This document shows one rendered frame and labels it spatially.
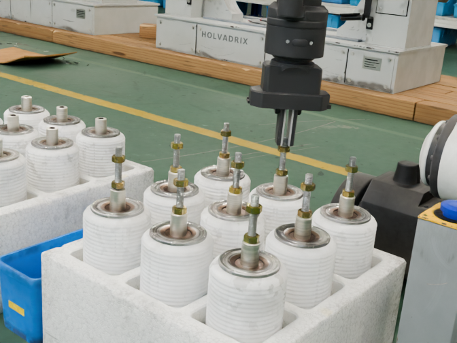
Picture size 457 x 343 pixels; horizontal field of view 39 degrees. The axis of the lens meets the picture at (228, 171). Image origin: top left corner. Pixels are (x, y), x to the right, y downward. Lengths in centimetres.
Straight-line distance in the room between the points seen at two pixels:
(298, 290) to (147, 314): 20
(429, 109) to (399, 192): 155
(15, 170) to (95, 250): 28
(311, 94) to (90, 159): 50
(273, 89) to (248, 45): 235
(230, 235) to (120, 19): 341
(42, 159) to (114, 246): 34
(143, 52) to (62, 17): 81
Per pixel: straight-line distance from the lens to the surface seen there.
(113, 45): 388
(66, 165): 121
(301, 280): 86
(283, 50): 95
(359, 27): 318
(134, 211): 92
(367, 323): 98
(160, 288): 85
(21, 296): 108
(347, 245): 95
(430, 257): 85
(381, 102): 288
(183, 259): 83
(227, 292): 77
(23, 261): 114
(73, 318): 96
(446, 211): 85
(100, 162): 129
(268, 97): 97
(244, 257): 78
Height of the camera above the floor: 60
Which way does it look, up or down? 18 degrees down
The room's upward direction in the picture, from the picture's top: 4 degrees clockwise
